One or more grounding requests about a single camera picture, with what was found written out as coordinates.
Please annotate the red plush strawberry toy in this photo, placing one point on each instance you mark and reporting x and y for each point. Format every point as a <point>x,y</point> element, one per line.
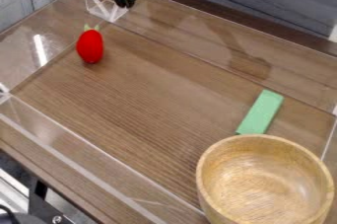
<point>89,45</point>

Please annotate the clear acrylic table barrier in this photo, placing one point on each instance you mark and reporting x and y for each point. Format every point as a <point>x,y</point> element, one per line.
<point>112,132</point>

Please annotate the green rectangular block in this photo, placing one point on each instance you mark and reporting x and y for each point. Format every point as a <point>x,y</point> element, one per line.
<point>261,113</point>

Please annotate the wooden bowl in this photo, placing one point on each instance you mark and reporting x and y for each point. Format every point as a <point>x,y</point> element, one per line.
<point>259,179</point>

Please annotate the clear acrylic corner bracket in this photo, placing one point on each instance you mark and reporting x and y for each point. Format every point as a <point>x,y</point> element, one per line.
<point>105,9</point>

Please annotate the black metal table frame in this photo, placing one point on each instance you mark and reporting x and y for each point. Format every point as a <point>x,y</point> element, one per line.
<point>41,212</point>

